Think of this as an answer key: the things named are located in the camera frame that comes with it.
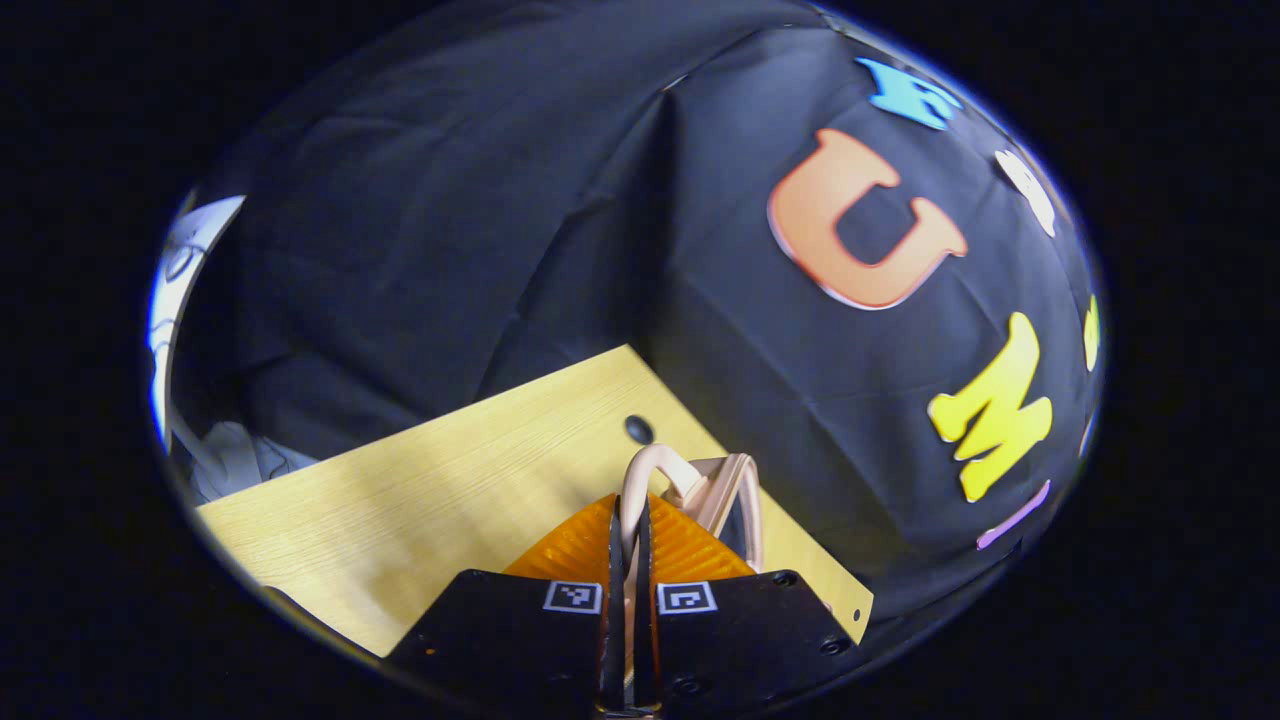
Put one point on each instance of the black backdrop cloth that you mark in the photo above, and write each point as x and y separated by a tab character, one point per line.
450	200

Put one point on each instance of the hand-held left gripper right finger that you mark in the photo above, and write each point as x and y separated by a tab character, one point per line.
646	640

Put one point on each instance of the grey crumpled cloth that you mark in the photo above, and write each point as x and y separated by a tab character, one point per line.
240	455

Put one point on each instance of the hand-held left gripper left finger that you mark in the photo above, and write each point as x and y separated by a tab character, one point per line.
612	640

